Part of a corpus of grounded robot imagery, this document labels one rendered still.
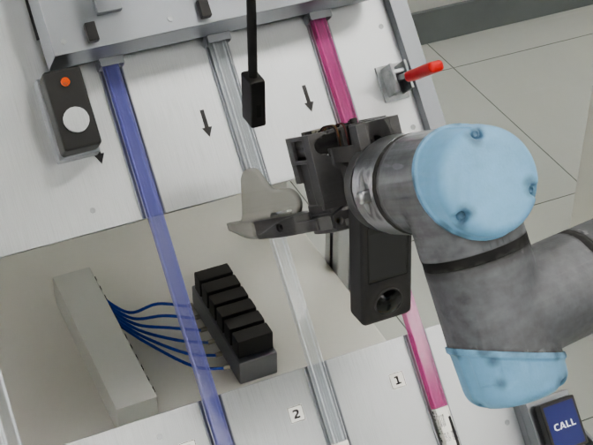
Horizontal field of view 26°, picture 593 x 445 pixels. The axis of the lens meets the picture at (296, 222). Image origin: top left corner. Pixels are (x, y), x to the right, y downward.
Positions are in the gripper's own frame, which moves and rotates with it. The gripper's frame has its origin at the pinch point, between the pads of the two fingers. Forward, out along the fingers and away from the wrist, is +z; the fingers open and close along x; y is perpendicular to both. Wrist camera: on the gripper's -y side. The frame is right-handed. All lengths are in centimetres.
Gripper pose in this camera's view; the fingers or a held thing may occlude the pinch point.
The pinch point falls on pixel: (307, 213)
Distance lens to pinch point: 115.6
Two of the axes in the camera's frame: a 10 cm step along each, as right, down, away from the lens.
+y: -2.4, -9.7, -0.9
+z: -3.4, 0.0, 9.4
